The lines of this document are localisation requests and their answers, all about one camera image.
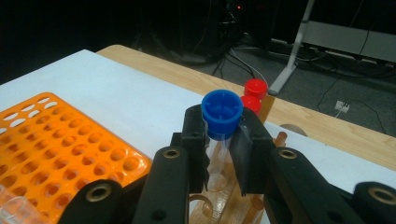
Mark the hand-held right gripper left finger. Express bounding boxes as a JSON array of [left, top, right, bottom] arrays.
[[170, 104, 210, 194]]

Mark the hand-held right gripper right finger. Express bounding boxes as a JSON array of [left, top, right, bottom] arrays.
[[230, 106, 276, 198]]

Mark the red capped test tube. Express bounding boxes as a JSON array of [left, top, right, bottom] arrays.
[[243, 77, 269, 101], [240, 94, 262, 117]]

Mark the blue capped test tube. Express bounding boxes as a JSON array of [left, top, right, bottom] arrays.
[[201, 89, 245, 188]]

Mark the wooden tube rack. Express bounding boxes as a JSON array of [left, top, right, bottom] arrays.
[[187, 92, 289, 224]]

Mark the orange plastic tube rack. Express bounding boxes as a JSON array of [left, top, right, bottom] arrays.
[[0, 91, 153, 224]]

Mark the clear test tube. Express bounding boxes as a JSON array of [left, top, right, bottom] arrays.
[[0, 194, 35, 224]]

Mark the white metal stand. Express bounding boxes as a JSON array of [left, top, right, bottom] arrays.
[[268, 0, 396, 97]]

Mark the white power plug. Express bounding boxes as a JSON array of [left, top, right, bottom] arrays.
[[334, 100, 351, 114]]

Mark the dark equipment with red light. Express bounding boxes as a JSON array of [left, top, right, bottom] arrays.
[[218, 0, 250, 35]]

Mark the white floor cable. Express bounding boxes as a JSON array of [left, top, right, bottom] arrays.
[[230, 48, 269, 83]]

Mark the black floor cable bundle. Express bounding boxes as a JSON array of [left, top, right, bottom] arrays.
[[211, 46, 260, 80]]

